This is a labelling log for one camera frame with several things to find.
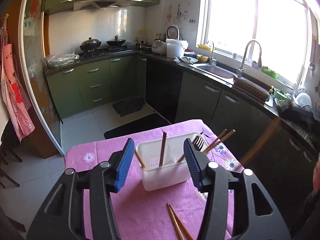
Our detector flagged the brown ribbed chopstick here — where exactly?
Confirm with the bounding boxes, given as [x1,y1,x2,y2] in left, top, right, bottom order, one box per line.
[135,150,146,170]
[159,132,167,167]

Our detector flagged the black plastic fork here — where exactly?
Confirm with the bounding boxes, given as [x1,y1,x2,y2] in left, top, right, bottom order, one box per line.
[192,135,204,151]

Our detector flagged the light bamboo chopstick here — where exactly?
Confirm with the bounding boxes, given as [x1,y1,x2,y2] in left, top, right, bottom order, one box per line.
[167,203,184,240]
[170,205,194,240]
[203,129,235,154]
[192,129,227,154]

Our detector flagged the green lower kitchen cabinets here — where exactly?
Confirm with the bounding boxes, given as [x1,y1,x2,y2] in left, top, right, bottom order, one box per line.
[47,54,138,119]

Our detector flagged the black kitchen counter cabinets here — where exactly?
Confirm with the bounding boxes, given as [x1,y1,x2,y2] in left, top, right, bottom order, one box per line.
[137,52,318,207]

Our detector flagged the steel kitchen sink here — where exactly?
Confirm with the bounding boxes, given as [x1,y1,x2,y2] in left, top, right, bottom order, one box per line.
[193,63,235,79]

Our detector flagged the kitchen window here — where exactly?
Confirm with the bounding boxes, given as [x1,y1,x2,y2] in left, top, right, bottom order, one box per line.
[196,0,312,87]

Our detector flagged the person's right hand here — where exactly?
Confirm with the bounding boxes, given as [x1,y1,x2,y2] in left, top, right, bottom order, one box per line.
[312,160,320,193]

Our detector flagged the white plastic utensil holder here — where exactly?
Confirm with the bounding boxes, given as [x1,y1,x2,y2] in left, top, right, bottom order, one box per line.
[135,132,209,192]

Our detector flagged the dark floor mat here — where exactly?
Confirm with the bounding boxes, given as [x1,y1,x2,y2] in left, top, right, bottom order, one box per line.
[112,98,145,117]

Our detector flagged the purple floral tablecloth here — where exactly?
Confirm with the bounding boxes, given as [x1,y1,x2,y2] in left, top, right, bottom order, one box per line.
[66,119,244,239]

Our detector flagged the gas stove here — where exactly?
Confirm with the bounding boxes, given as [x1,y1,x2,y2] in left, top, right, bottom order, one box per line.
[79,46,133,60]

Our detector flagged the white plate on counter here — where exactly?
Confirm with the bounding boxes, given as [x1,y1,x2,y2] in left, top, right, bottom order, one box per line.
[180,56,198,64]

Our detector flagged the yellow bowl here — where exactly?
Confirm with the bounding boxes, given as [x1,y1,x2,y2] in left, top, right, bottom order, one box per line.
[196,54,209,63]

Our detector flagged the steel curved faucet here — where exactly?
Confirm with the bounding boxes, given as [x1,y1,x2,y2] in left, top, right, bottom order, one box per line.
[236,39,263,79]

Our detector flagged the white rice cooker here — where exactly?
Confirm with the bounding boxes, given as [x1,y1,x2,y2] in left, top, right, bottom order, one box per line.
[151,40,167,55]

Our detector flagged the black open wok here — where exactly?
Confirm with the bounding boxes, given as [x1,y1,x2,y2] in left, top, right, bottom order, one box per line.
[106,35,126,47]

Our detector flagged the white plastic bucket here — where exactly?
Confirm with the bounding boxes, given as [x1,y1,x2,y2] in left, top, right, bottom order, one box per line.
[166,38,189,59]

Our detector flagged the black lidded wok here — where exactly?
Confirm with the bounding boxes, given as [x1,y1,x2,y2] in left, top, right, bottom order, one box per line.
[80,37,101,51]

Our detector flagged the clear plastic bag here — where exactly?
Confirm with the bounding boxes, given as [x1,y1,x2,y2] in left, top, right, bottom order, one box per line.
[44,51,80,68]

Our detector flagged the green tray on windowsill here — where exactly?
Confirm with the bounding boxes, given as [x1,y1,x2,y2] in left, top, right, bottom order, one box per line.
[261,67,278,79]

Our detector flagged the wooden dining chair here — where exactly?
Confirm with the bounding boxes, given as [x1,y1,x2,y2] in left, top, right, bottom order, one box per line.
[0,119,23,189]

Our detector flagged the red checkered apron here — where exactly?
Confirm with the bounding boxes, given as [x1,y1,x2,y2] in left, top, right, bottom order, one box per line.
[1,15,35,141]

